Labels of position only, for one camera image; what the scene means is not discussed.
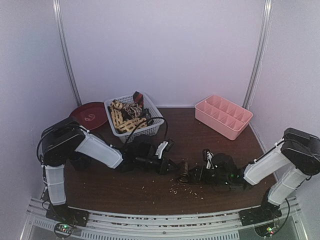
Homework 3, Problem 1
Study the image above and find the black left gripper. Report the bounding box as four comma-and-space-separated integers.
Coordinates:
136, 155, 181, 176

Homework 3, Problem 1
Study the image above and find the dark brown red patterned tie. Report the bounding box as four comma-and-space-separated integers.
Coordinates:
176, 161, 201, 185

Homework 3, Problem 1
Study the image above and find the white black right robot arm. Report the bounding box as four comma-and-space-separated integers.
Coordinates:
197, 127, 320, 221

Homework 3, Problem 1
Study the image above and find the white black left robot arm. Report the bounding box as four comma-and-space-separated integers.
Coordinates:
36, 117, 177, 222

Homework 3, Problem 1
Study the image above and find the grey plastic mesh basket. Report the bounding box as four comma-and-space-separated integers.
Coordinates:
104, 92, 166, 143

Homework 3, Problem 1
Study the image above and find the pink divided organizer box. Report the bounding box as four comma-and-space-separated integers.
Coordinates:
194, 95, 254, 141

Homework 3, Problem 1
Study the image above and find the yellow insect patterned tie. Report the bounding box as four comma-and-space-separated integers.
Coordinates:
108, 99, 148, 134

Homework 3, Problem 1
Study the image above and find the brown cream patterned tie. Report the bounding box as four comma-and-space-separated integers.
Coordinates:
122, 102, 143, 119

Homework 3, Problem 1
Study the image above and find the red black striped tie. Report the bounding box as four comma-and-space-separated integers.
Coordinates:
132, 91, 144, 109

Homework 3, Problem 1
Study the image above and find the dark red round plate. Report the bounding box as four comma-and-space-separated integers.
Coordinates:
69, 101, 108, 130

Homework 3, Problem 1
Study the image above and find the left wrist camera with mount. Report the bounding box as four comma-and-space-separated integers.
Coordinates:
155, 138, 175, 159

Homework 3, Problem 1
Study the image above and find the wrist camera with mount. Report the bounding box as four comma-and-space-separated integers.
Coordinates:
155, 138, 175, 159
202, 148, 214, 170

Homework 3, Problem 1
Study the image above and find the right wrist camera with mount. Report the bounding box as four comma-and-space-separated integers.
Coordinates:
202, 148, 214, 170

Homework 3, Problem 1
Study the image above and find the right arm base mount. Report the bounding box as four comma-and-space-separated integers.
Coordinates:
238, 201, 282, 238

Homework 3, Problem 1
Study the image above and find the front aluminium rail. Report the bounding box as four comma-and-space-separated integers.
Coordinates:
24, 197, 301, 240

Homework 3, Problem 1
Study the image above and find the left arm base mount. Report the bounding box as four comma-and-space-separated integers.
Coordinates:
44, 203, 90, 240

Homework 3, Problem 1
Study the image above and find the right aluminium frame post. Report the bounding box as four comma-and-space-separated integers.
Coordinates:
242, 0, 273, 110

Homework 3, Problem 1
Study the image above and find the aluminium frame post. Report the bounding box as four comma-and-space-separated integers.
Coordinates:
52, 0, 82, 107
242, 0, 273, 110

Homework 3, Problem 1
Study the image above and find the left aluminium frame post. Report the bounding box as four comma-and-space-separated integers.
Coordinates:
52, 0, 82, 107

